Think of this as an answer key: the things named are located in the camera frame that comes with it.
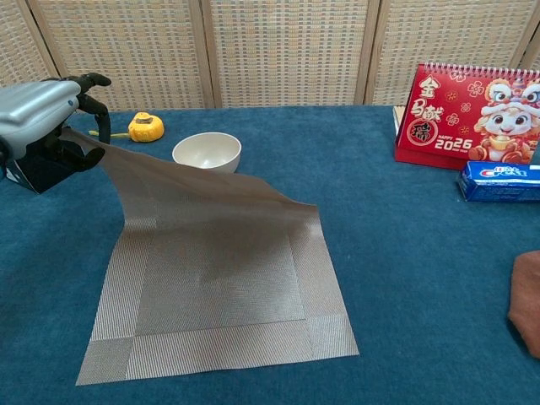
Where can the cream bowl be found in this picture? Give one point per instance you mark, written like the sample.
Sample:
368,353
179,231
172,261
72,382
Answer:
206,147

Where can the black product box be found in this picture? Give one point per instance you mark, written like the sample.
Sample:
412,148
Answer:
42,177

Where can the gray woven placemat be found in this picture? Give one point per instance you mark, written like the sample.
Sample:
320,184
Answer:
211,274

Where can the brown leather piece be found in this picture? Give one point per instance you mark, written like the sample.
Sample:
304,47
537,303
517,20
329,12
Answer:
527,299

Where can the woven bamboo folding screen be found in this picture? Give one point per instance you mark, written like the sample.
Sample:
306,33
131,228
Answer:
287,50

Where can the yellow tape measure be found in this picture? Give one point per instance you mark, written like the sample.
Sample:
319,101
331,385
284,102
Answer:
145,128

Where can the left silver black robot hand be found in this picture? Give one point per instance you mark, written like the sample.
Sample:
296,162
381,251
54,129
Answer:
34,109

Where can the red desk calendar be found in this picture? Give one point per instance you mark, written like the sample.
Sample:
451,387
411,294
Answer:
443,114

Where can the blue toothpaste box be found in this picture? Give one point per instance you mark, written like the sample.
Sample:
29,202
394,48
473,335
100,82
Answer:
502,181

